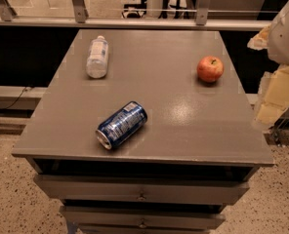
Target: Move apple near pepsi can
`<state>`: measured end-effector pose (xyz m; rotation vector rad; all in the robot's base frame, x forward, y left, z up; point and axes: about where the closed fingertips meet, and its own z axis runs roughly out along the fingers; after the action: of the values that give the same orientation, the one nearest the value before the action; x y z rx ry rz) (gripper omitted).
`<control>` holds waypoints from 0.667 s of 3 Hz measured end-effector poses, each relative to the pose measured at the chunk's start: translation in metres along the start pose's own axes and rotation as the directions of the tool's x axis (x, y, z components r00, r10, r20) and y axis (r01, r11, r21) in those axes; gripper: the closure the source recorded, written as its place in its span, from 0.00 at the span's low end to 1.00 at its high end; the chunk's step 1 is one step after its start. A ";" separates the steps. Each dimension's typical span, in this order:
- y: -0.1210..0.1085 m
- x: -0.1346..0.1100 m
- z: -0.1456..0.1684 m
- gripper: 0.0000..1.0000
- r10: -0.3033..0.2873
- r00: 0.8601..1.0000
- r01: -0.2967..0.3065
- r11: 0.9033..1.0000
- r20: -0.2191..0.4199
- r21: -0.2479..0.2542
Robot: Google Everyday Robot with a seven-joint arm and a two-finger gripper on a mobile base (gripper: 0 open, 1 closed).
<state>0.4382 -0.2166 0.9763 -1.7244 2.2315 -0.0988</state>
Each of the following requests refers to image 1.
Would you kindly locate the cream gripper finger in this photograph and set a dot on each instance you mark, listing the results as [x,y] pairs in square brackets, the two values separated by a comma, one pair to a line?
[260,40]
[273,96]

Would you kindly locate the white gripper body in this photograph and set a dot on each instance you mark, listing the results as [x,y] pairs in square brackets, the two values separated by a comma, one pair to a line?
[286,36]

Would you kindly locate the red apple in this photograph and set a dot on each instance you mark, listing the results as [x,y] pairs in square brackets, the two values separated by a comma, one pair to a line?
[210,69]

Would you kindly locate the blue pepsi can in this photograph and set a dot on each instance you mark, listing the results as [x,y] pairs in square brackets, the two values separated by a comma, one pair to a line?
[118,127]

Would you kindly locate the metal railing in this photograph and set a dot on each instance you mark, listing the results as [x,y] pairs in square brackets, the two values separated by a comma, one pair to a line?
[169,14]

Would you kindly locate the grey drawer cabinet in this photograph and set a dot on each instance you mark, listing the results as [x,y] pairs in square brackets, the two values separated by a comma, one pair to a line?
[148,149]

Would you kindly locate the black office chair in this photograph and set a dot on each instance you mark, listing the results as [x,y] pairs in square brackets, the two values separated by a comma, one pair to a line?
[135,9]

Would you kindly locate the clear plastic water bottle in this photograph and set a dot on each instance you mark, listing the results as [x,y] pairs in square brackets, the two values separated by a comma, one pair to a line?
[97,60]

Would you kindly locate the top grey drawer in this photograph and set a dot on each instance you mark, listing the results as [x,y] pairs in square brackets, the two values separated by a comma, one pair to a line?
[143,190]

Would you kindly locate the grey drawer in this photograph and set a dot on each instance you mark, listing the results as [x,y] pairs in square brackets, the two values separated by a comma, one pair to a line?
[143,190]
[142,218]

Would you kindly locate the lower grey drawer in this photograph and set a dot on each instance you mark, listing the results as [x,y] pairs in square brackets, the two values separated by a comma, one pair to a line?
[142,218]

